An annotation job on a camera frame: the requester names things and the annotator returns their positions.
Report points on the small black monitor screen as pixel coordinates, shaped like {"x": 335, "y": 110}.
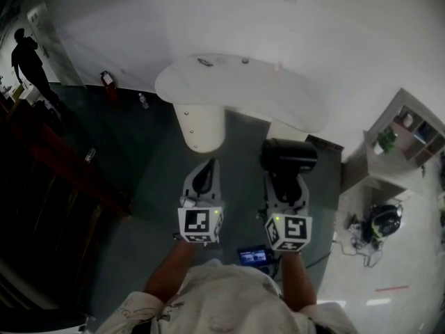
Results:
{"x": 253, "y": 255}

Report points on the red fire extinguisher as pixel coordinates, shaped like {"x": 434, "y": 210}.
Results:
{"x": 108, "y": 83}

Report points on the person's left forearm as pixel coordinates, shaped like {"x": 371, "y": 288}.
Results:
{"x": 170, "y": 273}

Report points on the grey door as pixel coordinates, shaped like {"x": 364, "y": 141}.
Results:
{"x": 52, "y": 44}

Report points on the black backpack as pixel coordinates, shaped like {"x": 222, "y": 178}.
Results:
{"x": 382, "y": 223}

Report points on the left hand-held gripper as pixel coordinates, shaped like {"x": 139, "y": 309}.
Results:
{"x": 199, "y": 221}

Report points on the pale pink vase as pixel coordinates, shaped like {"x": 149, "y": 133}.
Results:
{"x": 408, "y": 120}

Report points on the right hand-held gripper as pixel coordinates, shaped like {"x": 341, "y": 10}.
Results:
{"x": 292, "y": 229}

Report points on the white table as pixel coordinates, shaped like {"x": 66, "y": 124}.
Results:
{"x": 243, "y": 89}

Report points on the light wooden shelf unit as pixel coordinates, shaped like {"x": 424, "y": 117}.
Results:
{"x": 389, "y": 165}

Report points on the clear drinking glass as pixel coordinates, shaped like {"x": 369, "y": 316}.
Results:
{"x": 90, "y": 154}

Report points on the red floor tape strip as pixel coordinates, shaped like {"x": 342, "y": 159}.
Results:
{"x": 392, "y": 288}

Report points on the clear plastic water bottle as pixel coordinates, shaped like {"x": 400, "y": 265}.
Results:
{"x": 143, "y": 101}

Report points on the dark red wooden cabinet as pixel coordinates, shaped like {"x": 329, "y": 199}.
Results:
{"x": 52, "y": 193}

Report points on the white cardboard box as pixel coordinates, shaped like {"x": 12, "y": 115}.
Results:
{"x": 26, "y": 92}

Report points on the person's right forearm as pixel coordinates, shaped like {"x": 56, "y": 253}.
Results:
{"x": 298, "y": 280}

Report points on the person's white printed shirt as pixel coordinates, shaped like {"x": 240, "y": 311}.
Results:
{"x": 222, "y": 301}

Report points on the green potted plant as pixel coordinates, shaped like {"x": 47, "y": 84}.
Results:
{"x": 385, "y": 140}

